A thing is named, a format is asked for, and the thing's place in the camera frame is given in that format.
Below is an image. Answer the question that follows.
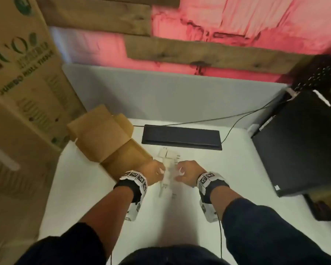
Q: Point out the black computer tower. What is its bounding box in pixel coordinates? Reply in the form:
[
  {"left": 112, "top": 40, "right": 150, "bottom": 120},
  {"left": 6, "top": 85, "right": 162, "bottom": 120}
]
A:
[{"left": 250, "top": 89, "right": 331, "bottom": 197}]

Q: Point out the large printed cardboard box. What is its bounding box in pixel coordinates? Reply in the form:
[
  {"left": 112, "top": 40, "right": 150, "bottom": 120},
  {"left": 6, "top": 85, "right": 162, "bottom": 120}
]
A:
[{"left": 0, "top": 0, "right": 87, "bottom": 265}]

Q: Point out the thin black cable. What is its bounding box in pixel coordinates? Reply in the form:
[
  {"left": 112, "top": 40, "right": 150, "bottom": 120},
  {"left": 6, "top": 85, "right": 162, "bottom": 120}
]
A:
[{"left": 133, "top": 97, "right": 291, "bottom": 144}]

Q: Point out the wooden wall plank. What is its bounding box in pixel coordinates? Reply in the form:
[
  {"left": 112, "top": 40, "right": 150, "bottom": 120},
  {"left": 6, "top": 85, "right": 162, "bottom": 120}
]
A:
[
  {"left": 35, "top": 0, "right": 181, "bottom": 37},
  {"left": 124, "top": 34, "right": 316, "bottom": 75}
]

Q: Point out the small open cardboard box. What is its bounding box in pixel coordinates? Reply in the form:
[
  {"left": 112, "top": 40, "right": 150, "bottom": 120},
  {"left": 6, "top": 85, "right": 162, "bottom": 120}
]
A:
[{"left": 67, "top": 104, "right": 154, "bottom": 182}]

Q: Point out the person's dark blue shirt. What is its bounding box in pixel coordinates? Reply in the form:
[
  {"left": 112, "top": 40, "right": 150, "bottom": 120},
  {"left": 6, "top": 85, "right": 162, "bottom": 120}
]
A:
[{"left": 16, "top": 197, "right": 331, "bottom": 265}]

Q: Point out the white plastic model kit piece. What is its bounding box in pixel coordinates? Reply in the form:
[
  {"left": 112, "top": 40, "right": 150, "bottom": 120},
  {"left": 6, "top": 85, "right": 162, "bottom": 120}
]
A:
[{"left": 157, "top": 147, "right": 181, "bottom": 201}]

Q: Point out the black perforated object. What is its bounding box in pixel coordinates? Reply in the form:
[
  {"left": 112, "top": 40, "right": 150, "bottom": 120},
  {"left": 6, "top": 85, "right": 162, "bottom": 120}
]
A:
[{"left": 289, "top": 54, "right": 331, "bottom": 93}]

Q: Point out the black wrist tracker cable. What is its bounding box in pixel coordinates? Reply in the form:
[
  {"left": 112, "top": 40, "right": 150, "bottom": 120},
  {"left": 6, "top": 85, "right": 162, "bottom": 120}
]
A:
[{"left": 216, "top": 212, "right": 224, "bottom": 259}]

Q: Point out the flat black keyboard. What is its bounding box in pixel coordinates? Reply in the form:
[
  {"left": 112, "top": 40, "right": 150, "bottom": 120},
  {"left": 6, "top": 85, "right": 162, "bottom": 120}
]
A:
[{"left": 141, "top": 124, "right": 223, "bottom": 151}]

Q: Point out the person's left forearm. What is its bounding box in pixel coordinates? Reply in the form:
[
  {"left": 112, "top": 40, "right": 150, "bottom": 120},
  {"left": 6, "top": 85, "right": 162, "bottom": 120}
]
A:
[{"left": 79, "top": 187, "right": 136, "bottom": 258}]

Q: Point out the person's right hand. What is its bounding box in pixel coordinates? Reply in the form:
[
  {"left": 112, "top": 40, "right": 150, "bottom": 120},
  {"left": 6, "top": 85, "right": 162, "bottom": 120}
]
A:
[{"left": 175, "top": 160, "right": 206, "bottom": 188}]

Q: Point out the person's right forearm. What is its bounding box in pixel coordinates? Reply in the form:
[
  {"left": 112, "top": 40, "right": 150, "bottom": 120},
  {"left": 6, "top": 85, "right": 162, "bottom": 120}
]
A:
[{"left": 210, "top": 186, "right": 250, "bottom": 222}]

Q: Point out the white marker wrist tracker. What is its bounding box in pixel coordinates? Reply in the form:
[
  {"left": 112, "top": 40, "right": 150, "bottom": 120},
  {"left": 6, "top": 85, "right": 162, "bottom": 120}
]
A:
[
  {"left": 196, "top": 171, "right": 230, "bottom": 223},
  {"left": 113, "top": 170, "right": 149, "bottom": 222}
]

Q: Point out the dark object on floor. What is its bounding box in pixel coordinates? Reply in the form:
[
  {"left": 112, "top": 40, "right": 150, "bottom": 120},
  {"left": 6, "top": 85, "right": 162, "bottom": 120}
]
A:
[{"left": 303, "top": 194, "right": 331, "bottom": 222}]

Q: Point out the person's left hand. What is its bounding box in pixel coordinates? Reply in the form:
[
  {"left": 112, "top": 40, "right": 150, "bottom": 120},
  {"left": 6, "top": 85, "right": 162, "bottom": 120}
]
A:
[{"left": 138, "top": 160, "right": 166, "bottom": 188}]

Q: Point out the grey partition panel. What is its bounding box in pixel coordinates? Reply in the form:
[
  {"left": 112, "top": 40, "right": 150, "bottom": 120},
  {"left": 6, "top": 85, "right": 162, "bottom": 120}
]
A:
[{"left": 62, "top": 63, "right": 289, "bottom": 129}]

